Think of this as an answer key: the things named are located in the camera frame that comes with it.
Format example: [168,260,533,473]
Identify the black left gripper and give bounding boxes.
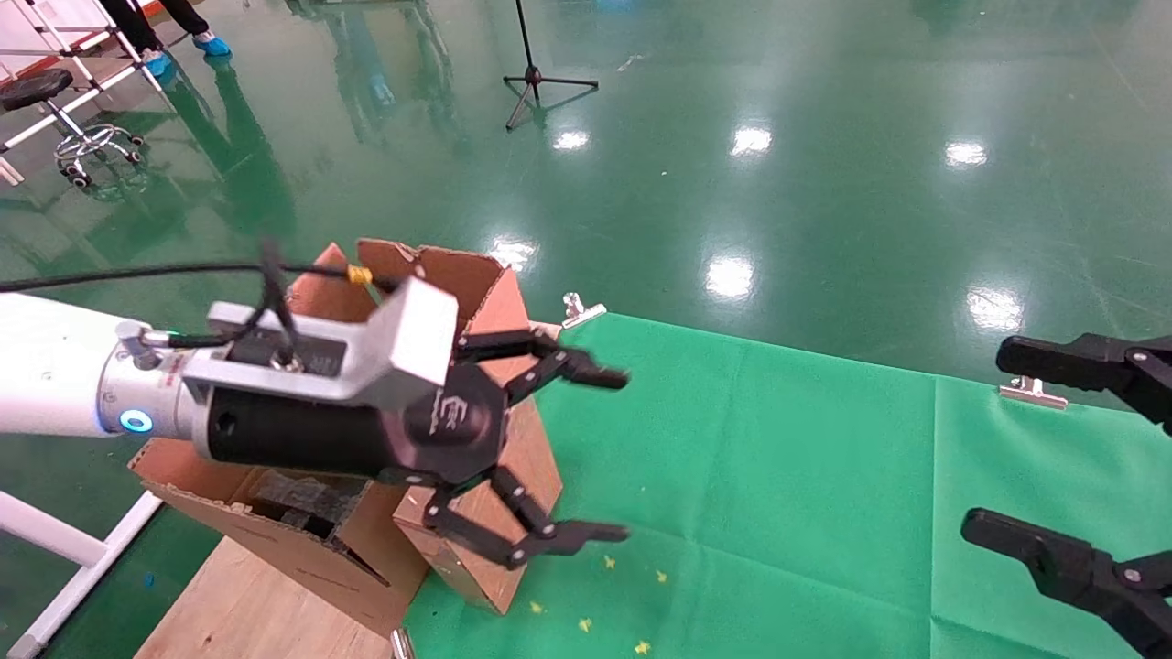
[192,360,509,488]

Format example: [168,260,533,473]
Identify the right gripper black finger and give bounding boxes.
[960,508,1172,659]
[996,331,1172,436]

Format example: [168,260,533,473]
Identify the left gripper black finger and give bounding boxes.
[421,465,631,570]
[455,328,631,408]

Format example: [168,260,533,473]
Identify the small brown cardboard box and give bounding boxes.
[394,395,564,616]

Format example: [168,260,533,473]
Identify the large open cardboard carton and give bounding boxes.
[128,238,543,639]

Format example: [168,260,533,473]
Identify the black foam padding piece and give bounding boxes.
[249,469,367,541]

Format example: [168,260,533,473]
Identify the green table cloth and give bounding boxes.
[403,311,1172,659]

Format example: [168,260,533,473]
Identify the black tripod stand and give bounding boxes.
[502,0,601,131]

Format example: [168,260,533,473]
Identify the black round rolling stool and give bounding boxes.
[0,69,146,189]

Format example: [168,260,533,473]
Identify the person in black clothes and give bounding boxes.
[96,0,234,79]

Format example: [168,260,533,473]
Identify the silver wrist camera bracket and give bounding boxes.
[183,275,459,413]

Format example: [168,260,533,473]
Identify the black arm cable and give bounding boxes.
[0,240,404,372]

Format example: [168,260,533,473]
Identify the white tube floor frame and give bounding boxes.
[0,490,166,659]

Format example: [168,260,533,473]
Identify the white tube frame table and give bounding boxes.
[0,0,170,184]

